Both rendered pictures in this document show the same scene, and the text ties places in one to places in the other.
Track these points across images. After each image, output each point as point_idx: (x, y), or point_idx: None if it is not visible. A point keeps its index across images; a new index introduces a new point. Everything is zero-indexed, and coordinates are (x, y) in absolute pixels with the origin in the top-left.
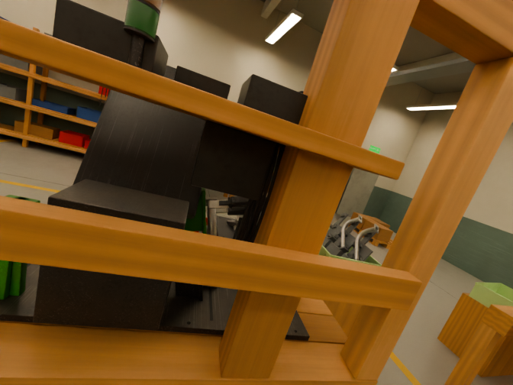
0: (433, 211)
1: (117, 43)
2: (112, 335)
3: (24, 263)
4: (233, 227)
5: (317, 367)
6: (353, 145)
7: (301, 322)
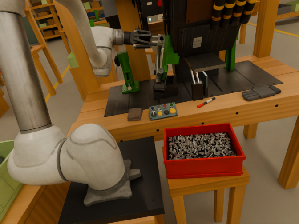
0: None
1: None
2: None
3: (225, 56)
4: (129, 168)
5: (113, 84)
6: None
7: (110, 90)
